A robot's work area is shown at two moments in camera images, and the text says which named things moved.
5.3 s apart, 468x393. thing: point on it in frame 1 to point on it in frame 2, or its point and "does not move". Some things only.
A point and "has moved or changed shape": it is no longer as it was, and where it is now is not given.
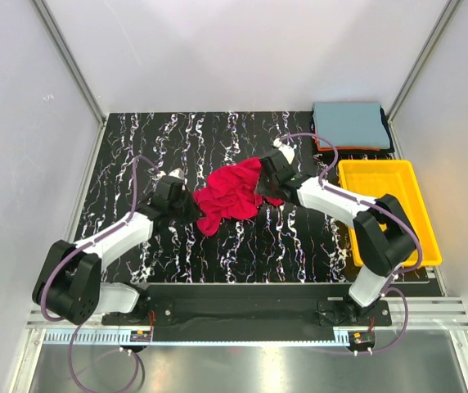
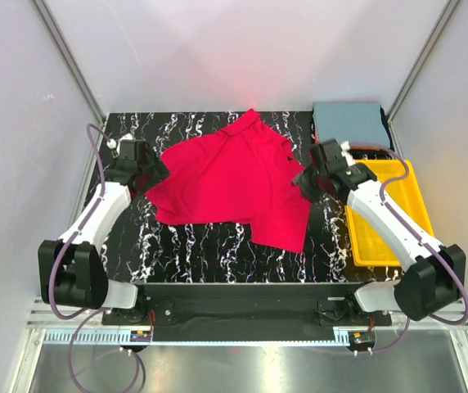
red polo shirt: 231,192 has moved or changed shape
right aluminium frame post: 451,7 does not move
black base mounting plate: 239,313 does not move
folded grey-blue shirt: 350,124 does not move
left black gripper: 184,203 to 152,166
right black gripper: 265,180 to 310,180
